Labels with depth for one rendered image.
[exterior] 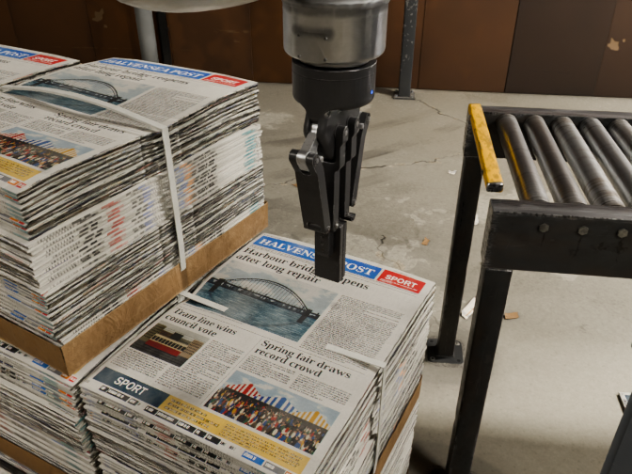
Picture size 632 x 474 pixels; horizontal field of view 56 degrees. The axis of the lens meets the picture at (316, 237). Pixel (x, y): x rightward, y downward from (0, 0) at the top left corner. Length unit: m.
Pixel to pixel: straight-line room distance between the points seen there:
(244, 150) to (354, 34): 0.37
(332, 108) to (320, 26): 0.07
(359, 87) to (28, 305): 0.40
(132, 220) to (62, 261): 0.09
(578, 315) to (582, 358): 0.22
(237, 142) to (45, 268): 0.31
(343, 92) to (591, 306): 1.88
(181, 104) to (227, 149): 0.08
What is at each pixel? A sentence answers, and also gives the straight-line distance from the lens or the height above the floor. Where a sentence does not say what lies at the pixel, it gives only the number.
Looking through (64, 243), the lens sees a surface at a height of 0.99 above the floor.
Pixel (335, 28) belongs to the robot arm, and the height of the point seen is 1.20.
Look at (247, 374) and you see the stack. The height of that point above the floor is 0.83.
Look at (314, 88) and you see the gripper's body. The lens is 0.53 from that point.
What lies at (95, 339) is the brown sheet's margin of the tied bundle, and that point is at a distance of 0.72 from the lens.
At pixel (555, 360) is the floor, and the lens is 2.04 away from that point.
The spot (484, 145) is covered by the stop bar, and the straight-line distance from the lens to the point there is 1.30.
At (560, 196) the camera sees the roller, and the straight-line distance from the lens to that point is 1.20.
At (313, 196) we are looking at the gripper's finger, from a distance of 0.55.
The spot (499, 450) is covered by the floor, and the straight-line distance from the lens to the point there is 1.75.
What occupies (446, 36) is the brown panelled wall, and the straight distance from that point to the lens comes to 4.21.
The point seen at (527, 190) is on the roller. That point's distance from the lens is 1.19.
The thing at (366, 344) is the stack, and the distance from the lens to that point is 0.73.
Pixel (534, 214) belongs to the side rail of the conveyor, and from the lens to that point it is 1.10.
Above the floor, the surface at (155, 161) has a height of 1.02.
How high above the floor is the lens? 1.31
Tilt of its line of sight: 32 degrees down
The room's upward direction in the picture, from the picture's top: straight up
